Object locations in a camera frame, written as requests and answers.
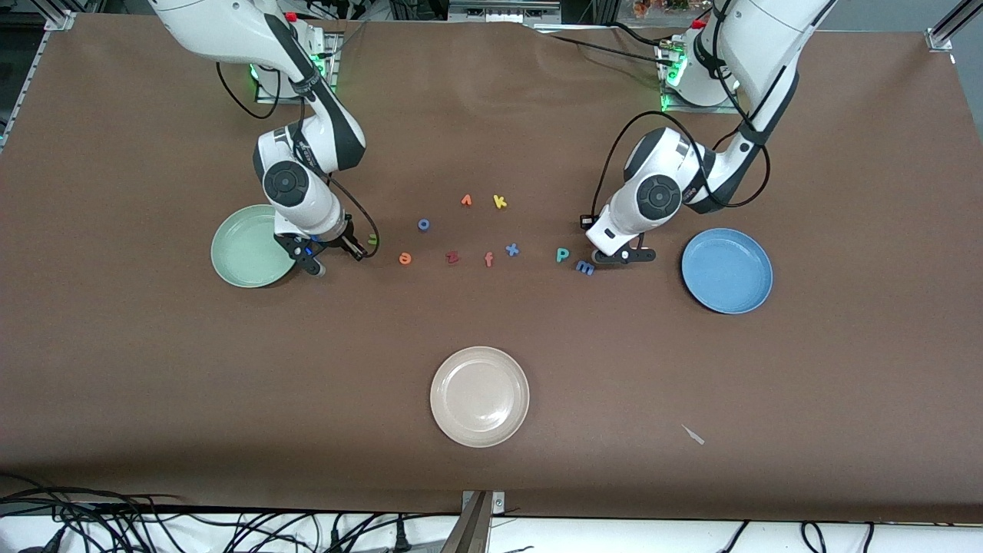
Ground light green plate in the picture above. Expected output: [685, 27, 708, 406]
[210, 204, 302, 290]

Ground blue plate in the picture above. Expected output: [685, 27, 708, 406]
[680, 227, 774, 315]

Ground brown table cover sheet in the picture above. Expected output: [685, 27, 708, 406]
[0, 14, 983, 525]

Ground beige plate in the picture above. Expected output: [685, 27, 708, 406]
[429, 346, 531, 449]

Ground orange colourful object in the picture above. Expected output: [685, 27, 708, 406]
[631, 0, 692, 18]

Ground grey metal box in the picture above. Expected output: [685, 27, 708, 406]
[448, 0, 561, 24]

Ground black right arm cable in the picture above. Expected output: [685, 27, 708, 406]
[215, 61, 379, 260]

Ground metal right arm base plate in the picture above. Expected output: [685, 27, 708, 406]
[256, 32, 339, 105]

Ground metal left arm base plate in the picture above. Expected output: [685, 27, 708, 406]
[660, 42, 743, 115]

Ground black cable on table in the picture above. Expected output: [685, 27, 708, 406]
[538, 22, 677, 66]

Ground grey camera pole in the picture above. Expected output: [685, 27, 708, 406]
[442, 492, 492, 553]

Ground aluminium frame rail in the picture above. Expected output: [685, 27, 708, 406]
[0, 12, 78, 151]

